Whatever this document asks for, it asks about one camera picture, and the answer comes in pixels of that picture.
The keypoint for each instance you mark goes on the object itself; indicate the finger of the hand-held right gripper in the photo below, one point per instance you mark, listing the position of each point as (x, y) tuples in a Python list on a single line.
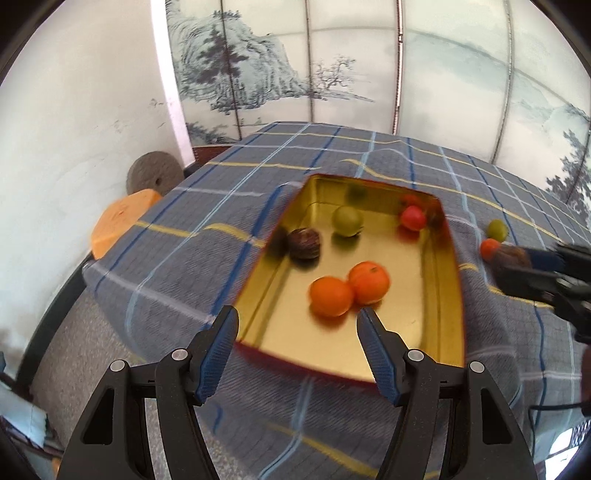
[(542, 258), (526, 281)]

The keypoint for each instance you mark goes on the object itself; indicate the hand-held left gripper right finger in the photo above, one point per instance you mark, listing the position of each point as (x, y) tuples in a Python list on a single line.
[(376, 355)]

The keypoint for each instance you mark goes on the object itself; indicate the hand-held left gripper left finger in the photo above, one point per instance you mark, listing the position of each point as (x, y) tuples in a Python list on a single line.
[(217, 355)]

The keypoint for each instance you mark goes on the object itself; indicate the dark brown passion fruit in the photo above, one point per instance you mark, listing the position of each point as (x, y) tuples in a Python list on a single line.
[(510, 256), (304, 244)]

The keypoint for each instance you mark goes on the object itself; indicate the red and gold tin box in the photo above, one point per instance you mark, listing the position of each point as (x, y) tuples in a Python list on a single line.
[(397, 314)]

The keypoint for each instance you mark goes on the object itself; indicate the orange tangerine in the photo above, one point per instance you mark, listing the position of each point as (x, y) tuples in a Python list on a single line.
[(330, 296), (369, 282), (488, 249)]

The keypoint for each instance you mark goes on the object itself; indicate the green round fruit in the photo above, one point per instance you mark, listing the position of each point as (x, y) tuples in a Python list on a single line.
[(347, 220), (497, 230)]

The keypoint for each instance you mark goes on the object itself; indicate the red round fruit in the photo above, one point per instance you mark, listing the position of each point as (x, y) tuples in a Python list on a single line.
[(412, 218)]

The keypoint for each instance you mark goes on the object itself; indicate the blue grey checked tablecloth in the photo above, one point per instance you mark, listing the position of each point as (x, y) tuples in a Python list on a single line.
[(184, 240)]

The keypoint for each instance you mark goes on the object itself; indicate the orange round stool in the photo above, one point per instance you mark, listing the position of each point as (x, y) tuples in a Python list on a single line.
[(120, 221)]

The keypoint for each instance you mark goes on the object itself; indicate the grey round stone disc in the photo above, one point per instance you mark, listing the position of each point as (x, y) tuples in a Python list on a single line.
[(152, 173)]

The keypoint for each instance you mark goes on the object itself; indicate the pale teal cloth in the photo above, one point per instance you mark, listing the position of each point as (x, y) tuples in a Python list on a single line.
[(23, 410)]

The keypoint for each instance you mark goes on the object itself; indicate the painted folding screen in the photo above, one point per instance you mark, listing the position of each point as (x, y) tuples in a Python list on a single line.
[(360, 46)]

